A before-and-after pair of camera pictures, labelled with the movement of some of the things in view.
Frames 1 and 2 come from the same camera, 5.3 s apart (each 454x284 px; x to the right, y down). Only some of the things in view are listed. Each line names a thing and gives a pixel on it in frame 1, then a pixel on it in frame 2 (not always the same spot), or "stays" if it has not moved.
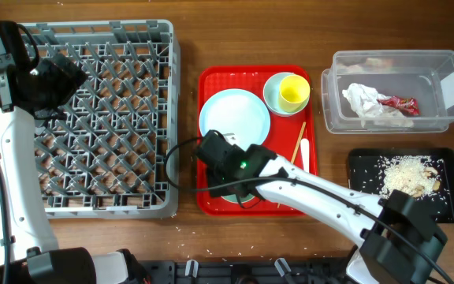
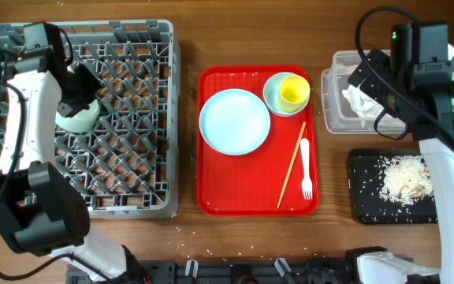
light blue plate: [238, 114] stays
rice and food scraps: [410, 173] stays
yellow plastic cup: [294, 93] stays
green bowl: [232, 198] -> [81, 121]
